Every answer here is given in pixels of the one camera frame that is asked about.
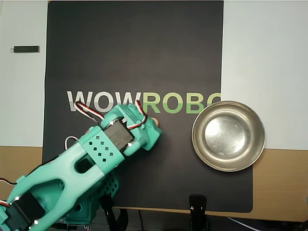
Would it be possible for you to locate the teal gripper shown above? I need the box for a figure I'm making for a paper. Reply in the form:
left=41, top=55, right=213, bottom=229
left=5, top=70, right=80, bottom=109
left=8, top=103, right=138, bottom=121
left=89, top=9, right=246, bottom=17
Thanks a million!
left=138, top=117, right=161, bottom=151

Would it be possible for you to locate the metal bowl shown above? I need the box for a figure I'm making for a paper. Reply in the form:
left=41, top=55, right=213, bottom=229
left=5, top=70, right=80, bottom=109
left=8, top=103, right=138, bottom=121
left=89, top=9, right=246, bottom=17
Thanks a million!
left=192, top=100, right=266, bottom=172

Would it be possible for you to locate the black table clamp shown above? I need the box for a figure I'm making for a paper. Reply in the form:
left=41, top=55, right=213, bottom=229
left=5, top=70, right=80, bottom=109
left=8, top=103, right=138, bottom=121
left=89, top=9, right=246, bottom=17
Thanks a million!
left=100, top=194, right=130, bottom=231

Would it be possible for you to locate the black mat with WOWROBO print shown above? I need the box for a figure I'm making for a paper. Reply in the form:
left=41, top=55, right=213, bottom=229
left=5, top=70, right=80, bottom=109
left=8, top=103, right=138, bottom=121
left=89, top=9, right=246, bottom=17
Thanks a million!
left=40, top=0, right=254, bottom=214

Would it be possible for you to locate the black USB stick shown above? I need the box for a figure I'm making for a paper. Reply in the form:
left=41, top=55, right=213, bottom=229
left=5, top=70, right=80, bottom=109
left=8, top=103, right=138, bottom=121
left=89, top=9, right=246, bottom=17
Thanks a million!
left=10, top=45, right=41, bottom=54

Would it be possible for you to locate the thin black hanging cable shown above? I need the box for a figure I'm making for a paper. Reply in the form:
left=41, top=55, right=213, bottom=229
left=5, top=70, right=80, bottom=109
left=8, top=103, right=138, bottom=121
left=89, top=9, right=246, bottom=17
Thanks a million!
left=138, top=208, right=145, bottom=231

